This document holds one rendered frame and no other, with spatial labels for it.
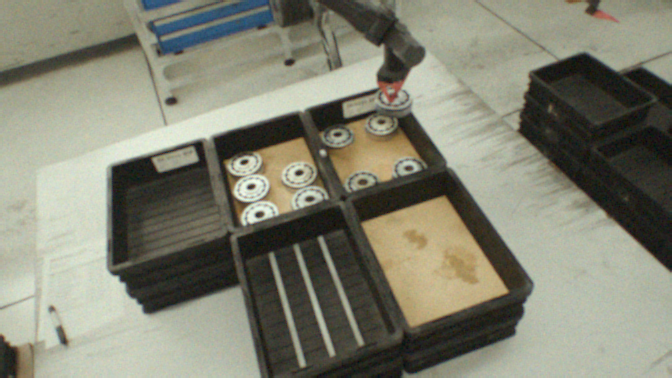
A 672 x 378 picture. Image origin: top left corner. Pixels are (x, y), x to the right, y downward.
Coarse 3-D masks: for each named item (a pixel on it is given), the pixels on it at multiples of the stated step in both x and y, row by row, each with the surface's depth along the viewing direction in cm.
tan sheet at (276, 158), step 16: (288, 144) 157; (304, 144) 156; (224, 160) 155; (272, 160) 152; (288, 160) 152; (304, 160) 151; (272, 176) 148; (272, 192) 143; (288, 192) 143; (240, 208) 140; (288, 208) 138; (240, 224) 136
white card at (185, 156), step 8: (176, 152) 147; (184, 152) 148; (192, 152) 148; (152, 160) 146; (160, 160) 147; (168, 160) 148; (176, 160) 149; (184, 160) 150; (192, 160) 151; (160, 168) 149; (168, 168) 150
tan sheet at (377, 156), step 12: (360, 132) 157; (360, 144) 153; (372, 144) 153; (384, 144) 152; (396, 144) 151; (408, 144) 151; (336, 156) 151; (348, 156) 150; (360, 156) 150; (372, 156) 149; (384, 156) 148; (396, 156) 148; (408, 156) 147; (336, 168) 147; (348, 168) 147; (360, 168) 146; (372, 168) 146; (384, 168) 145; (384, 180) 142
